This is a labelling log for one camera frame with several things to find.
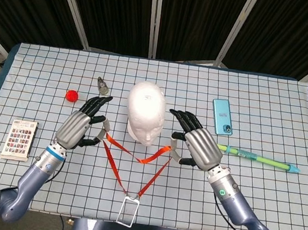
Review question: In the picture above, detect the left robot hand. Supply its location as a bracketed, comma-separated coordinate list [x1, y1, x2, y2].
[53, 89, 115, 155]

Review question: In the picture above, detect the white foam mannequin head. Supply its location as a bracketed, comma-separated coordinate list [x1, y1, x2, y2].
[122, 79, 170, 148]

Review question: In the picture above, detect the red ball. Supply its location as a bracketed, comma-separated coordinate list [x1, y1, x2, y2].
[65, 89, 81, 103]

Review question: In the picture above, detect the light blue smartphone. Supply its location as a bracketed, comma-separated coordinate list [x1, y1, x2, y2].
[208, 97, 238, 137]

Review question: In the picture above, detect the orange lanyard strap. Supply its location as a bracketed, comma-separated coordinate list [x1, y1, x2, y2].
[95, 130, 176, 201]

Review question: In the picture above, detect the blue checked tablecloth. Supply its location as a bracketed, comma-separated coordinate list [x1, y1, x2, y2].
[0, 39, 308, 230]

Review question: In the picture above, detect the green blue toy water pump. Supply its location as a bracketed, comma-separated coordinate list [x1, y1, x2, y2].
[214, 143, 303, 175]

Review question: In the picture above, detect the clear badge holder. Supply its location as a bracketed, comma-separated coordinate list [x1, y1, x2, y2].
[116, 195, 141, 228]

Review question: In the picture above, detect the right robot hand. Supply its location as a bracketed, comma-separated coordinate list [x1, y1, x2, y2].
[162, 108, 228, 174]

